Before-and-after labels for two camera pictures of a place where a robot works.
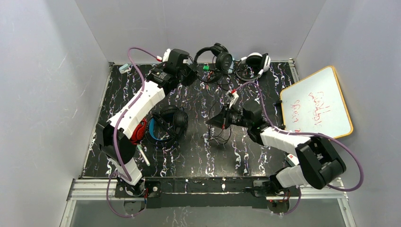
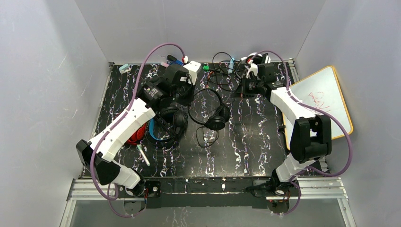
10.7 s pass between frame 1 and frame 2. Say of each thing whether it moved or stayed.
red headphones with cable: stayed
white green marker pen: stayed
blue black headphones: stayed
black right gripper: moved
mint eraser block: stayed
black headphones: moved
